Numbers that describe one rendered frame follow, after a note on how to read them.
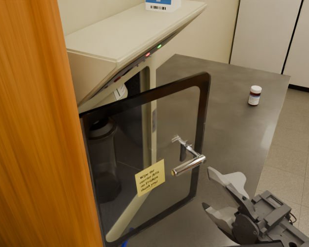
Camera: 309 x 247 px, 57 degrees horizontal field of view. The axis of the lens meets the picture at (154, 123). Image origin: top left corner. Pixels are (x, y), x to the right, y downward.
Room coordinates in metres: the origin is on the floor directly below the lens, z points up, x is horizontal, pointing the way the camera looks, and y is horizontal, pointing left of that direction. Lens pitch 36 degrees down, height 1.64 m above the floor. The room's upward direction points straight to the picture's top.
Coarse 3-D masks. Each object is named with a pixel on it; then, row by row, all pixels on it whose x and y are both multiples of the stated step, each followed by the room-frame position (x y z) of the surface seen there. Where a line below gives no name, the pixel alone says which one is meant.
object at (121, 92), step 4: (124, 84) 0.59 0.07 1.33; (120, 88) 0.55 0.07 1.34; (124, 88) 0.57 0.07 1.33; (112, 92) 0.53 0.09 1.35; (116, 92) 0.53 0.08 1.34; (120, 92) 0.54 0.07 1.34; (124, 92) 0.56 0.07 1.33; (108, 96) 0.52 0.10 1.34; (112, 96) 0.52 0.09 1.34; (116, 96) 0.53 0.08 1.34; (120, 96) 0.54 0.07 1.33; (124, 96) 0.55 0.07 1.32; (104, 100) 0.51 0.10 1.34; (108, 100) 0.51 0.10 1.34; (112, 100) 0.52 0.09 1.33; (116, 100) 0.52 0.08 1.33; (96, 104) 0.50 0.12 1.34; (100, 104) 0.50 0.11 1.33; (104, 104) 0.50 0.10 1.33; (92, 108) 0.49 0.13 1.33
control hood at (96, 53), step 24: (96, 24) 0.45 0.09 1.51; (120, 24) 0.45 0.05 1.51; (144, 24) 0.45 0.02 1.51; (168, 24) 0.45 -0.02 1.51; (72, 48) 0.35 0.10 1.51; (96, 48) 0.35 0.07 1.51; (120, 48) 0.35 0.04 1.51; (144, 48) 0.37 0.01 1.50; (72, 72) 0.34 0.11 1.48; (96, 72) 0.33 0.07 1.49
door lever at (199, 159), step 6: (186, 150) 0.51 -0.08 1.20; (192, 150) 0.50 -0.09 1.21; (198, 156) 0.48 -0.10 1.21; (204, 156) 0.48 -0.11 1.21; (186, 162) 0.46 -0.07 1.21; (192, 162) 0.46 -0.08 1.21; (198, 162) 0.46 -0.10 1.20; (204, 162) 0.47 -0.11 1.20; (174, 168) 0.44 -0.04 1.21; (180, 168) 0.44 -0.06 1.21; (186, 168) 0.44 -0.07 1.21; (192, 168) 0.46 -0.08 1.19; (174, 174) 0.43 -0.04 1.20; (180, 174) 0.44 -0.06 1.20
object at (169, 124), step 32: (160, 96) 0.46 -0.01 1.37; (192, 96) 0.51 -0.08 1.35; (96, 128) 0.39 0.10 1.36; (128, 128) 0.42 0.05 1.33; (160, 128) 0.47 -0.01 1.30; (192, 128) 0.52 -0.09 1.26; (96, 160) 0.38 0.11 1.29; (128, 160) 0.42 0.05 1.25; (96, 192) 0.38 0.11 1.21; (128, 192) 0.42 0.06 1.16; (160, 192) 0.47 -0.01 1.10; (192, 192) 0.53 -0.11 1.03; (128, 224) 0.41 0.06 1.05
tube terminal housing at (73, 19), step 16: (64, 0) 0.41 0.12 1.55; (80, 0) 0.44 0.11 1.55; (96, 0) 0.47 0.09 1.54; (112, 0) 0.51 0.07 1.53; (128, 0) 0.55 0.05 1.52; (144, 0) 0.60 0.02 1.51; (64, 16) 0.40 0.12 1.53; (80, 16) 0.43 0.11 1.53; (96, 16) 0.46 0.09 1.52; (64, 32) 0.40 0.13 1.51; (144, 64) 0.60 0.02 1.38; (144, 80) 0.65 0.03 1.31; (96, 96) 0.44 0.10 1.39; (80, 112) 0.40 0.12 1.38
